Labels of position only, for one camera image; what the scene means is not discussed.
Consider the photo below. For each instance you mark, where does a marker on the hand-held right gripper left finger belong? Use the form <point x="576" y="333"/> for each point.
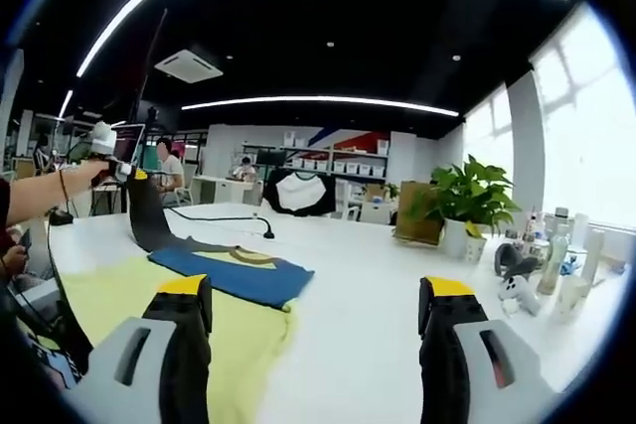
<point x="129" y="374"/>

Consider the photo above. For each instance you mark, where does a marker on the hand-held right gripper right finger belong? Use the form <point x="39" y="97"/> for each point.
<point x="517" y="374"/>

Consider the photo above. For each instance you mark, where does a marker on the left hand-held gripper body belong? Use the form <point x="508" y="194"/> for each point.
<point x="104" y="141"/>

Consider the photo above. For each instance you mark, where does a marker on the dark grey cloth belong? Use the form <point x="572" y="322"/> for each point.
<point x="248" y="344"/>

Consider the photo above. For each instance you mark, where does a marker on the person's left hand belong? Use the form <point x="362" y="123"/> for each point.
<point x="94" y="173"/>

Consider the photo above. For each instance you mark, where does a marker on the open silver laptop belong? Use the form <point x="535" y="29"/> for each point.
<point x="130" y="143"/>

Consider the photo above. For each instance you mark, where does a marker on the long ceiling light strip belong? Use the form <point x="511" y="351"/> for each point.
<point x="82" y="69"/>
<point x="318" y="98"/>

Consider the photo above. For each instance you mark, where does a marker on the white handheld controller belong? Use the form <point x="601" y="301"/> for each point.
<point x="519" y="295"/>

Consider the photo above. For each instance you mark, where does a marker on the white cabinet desk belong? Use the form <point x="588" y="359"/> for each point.
<point x="218" y="190"/>

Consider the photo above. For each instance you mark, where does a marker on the small black device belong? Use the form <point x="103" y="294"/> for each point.
<point x="62" y="218"/>

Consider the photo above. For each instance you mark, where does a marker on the white cup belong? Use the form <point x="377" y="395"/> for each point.
<point x="569" y="300"/>

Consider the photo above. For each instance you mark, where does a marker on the ceiling air conditioner vent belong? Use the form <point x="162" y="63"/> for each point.
<point x="189" y="65"/>

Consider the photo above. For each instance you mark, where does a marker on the tall beige bottle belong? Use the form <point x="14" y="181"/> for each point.
<point x="551" y="265"/>

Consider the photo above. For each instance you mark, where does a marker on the dark grey headset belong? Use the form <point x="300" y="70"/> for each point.
<point x="507" y="257"/>

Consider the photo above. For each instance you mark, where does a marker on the small blue object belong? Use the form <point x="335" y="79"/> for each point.
<point x="571" y="265"/>

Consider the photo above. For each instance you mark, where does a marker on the grey white office chair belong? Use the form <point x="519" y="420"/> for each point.
<point x="35" y="295"/>

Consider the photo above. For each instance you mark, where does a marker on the dark phone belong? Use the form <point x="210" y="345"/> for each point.
<point x="26" y="239"/>

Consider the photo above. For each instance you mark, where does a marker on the black monitor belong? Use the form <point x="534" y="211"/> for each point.
<point x="270" y="156"/>

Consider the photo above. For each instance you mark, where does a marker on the row of small jars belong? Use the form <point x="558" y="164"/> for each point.
<point x="522" y="238"/>

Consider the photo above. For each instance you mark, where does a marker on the tall white cylinder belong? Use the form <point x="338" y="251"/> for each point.
<point x="592" y="255"/>

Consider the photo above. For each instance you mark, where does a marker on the white bottle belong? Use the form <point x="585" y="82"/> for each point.
<point x="580" y="230"/>

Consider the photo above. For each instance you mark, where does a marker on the grey capped thermos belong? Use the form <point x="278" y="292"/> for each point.
<point x="560" y="215"/>

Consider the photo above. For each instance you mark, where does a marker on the black and white raglan shirt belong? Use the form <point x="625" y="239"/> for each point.
<point x="300" y="193"/>

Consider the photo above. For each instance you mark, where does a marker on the brown cardboard board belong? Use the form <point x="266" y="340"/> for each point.
<point x="417" y="215"/>

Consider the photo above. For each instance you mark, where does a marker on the green potted plant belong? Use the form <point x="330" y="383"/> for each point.
<point x="472" y="190"/>

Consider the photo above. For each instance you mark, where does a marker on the row of white storage bins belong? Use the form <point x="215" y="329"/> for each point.
<point x="343" y="167"/>

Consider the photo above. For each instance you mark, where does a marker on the white plastic chair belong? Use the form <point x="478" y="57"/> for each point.
<point x="348" y="205"/>

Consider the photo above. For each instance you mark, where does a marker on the grey storage shelf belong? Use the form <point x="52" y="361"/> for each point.
<point x="358" y="153"/>

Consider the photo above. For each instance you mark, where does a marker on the large bright window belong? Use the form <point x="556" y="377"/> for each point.
<point x="591" y="131"/>
<point x="489" y="136"/>

